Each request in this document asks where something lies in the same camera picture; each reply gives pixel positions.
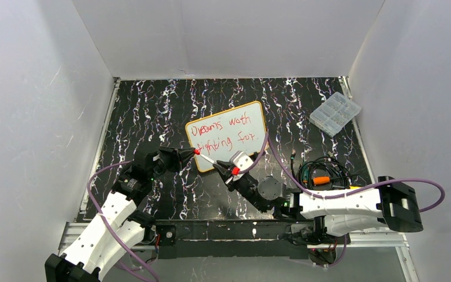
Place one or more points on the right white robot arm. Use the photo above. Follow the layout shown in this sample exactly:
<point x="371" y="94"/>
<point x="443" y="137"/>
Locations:
<point x="334" y="212"/>

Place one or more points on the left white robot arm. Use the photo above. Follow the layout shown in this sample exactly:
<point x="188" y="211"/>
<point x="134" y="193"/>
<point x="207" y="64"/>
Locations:
<point x="118" y="224"/>

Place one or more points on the orange green sensor plug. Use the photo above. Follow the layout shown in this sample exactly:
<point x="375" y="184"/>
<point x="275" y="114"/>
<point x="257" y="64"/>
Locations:
<point x="314" y="176"/>

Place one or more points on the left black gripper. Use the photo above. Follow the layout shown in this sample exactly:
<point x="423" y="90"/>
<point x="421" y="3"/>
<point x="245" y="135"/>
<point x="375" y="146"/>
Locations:
<point x="170" y="158"/>

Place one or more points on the clear plastic compartment box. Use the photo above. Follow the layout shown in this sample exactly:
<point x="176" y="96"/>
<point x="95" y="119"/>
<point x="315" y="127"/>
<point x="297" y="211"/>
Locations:
<point x="334" y="113"/>

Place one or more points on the yellow framed whiteboard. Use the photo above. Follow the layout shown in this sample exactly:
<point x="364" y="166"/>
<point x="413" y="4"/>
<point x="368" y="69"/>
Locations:
<point x="221" y="135"/>

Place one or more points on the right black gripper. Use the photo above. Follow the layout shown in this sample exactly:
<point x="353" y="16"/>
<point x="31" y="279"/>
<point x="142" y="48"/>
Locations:
<point x="234" y="177"/>

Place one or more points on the red white marker pen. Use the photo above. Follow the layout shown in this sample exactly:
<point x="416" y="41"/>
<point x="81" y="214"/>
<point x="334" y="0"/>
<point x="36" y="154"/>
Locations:
<point x="224" y="168"/>

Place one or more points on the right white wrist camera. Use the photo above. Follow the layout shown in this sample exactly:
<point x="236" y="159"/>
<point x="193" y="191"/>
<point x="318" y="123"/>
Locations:
<point x="241" y="161"/>

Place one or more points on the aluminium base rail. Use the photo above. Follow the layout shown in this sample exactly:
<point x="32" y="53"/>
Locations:
<point x="171" y="239"/>

